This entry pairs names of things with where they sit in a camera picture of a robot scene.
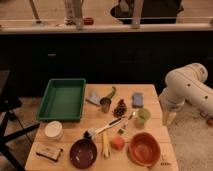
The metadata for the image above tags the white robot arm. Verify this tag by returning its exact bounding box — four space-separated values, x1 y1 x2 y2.
159 63 213 126

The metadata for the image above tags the green plastic cup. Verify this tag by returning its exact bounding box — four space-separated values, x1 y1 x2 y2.
136 108 151 127

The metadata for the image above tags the orange bowl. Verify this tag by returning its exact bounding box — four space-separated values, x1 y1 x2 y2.
128 132 161 167

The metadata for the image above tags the small green brush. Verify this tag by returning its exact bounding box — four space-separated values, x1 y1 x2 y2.
117 111 136 135

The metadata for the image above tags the green pepper toy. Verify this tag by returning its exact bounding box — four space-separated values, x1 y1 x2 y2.
106 86 117 99

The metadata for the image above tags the metal measuring cup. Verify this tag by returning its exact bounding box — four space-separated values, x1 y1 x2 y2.
100 97 111 113

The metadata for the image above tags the yellow corn toy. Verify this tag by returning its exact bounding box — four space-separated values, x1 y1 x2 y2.
102 131 110 158

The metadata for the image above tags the black white brush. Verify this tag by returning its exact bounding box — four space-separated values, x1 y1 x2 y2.
83 118 121 139

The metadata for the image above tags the dark purple bowl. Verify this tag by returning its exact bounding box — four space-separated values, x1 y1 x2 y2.
69 139 97 169

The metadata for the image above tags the green plastic tray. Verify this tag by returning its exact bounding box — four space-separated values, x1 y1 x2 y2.
36 78 86 122

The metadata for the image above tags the white round container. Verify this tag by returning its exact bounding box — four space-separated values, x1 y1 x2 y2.
44 121 63 140

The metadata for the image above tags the wooden block eraser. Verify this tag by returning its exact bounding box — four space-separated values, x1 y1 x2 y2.
36 145 63 162

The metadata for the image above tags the red object on counter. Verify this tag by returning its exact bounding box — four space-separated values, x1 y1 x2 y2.
83 17 94 25

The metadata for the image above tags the black chair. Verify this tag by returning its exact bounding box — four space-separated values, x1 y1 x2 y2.
0 70 40 171

